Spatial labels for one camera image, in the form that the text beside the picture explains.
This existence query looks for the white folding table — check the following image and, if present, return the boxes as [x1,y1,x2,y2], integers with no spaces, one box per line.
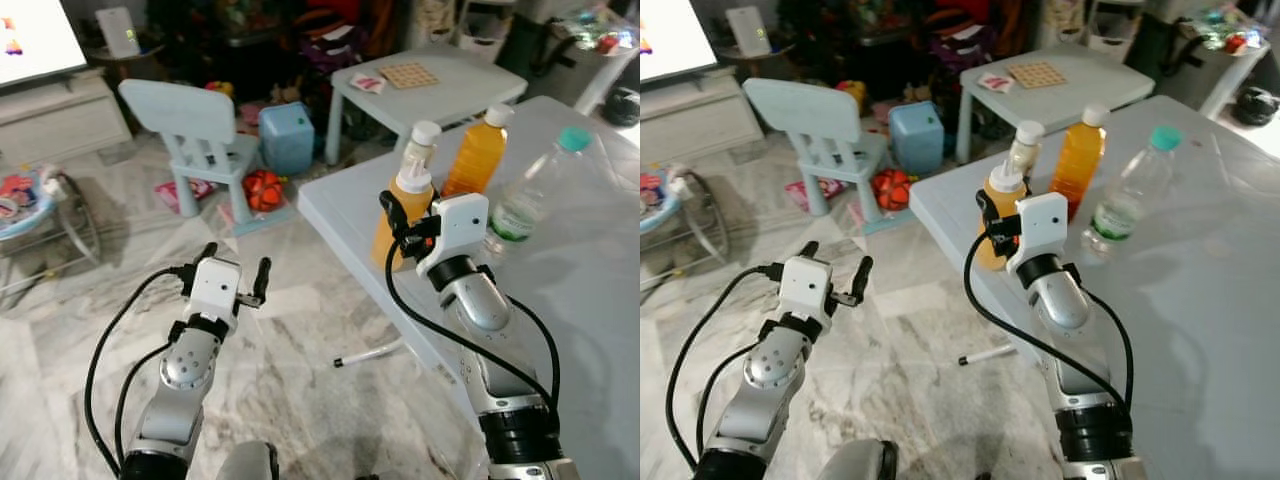
[908,95,1280,480]
[297,95,641,480]

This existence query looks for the orange juice bottle white cap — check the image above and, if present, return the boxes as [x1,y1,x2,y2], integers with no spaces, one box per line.
[442,103,516,199]
[1050,103,1111,223]

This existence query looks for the pink floor toy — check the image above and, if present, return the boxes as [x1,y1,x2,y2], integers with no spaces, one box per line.
[785,178,831,214]
[155,178,216,214]

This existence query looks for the pale green kid table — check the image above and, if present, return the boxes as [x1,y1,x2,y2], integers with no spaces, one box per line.
[958,45,1157,167]
[328,45,529,167]

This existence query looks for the bright television screen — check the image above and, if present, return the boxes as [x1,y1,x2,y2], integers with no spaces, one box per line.
[640,0,719,85]
[0,0,91,93]

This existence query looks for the blue plastic storage box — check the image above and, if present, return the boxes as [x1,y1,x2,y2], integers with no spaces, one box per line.
[258,100,317,177]
[888,100,946,177]

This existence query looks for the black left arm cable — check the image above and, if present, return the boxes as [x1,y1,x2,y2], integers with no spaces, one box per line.
[84,265,196,473]
[664,265,786,473]

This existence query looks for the clear water bottle teal cap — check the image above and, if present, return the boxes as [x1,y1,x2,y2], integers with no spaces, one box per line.
[1080,125,1184,261]
[487,125,593,257]

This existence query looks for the black round object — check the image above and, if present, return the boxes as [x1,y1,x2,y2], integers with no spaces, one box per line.
[600,87,641,129]
[1230,85,1280,128]

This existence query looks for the red orange toy ball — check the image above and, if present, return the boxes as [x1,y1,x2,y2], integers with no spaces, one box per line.
[870,168,913,213]
[243,168,287,213]

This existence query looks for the orange juice bottle white nozzle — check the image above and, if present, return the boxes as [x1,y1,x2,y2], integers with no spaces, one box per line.
[373,120,443,271]
[975,120,1046,271]

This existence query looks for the baby bouncer seat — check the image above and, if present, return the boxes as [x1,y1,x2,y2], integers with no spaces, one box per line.
[640,165,731,293]
[0,165,101,293]

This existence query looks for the grey left robot leg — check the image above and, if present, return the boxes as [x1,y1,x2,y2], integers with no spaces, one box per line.
[815,438,899,480]
[215,440,281,480]

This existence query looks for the white television cabinet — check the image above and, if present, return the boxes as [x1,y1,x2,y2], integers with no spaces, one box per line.
[0,70,133,167]
[640,70,761,167]

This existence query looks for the white table with toys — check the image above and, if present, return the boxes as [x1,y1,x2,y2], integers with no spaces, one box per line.
[545,0,641,113]
[1160,0,1280,121]

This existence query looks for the tan square grid board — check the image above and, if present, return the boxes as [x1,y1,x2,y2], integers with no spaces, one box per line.
[378,62,441,91]
[1005,60,1069,91]

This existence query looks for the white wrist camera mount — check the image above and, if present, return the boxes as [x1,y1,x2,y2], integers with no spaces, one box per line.
[780,255,837,336]
[1005,192,1069,276]
[190,257,244,336]
[415,192,491,279]

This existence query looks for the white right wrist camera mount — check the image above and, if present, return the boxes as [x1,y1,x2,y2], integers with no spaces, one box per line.
[1005,192,1069,276]
[415,192,491,279]

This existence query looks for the small white upright device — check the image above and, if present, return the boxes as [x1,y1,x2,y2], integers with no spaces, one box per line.
[95,8,142,59]
[725,5,773,58]

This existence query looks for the light blue kid chair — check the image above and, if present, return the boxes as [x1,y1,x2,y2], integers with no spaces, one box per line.
[118,78,266,237]
[742,78,891,234]

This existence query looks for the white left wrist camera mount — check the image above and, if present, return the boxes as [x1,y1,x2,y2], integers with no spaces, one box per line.
[190,257,244,336]
[780,255,837,336]

